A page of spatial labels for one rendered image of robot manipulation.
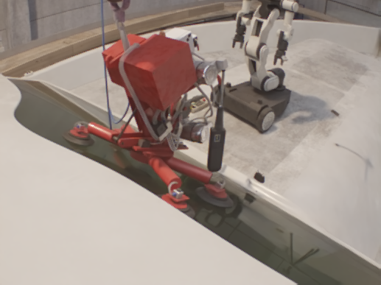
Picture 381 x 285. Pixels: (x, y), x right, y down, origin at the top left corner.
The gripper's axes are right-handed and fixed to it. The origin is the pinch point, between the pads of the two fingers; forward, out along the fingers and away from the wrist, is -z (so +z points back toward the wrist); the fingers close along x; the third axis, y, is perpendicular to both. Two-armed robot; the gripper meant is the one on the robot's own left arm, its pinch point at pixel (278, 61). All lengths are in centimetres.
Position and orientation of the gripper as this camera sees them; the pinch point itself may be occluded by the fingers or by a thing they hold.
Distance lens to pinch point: 271.3
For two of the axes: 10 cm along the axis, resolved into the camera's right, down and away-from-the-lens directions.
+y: 6.5, 4.5, -6.2
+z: 1.9, -8.8, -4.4
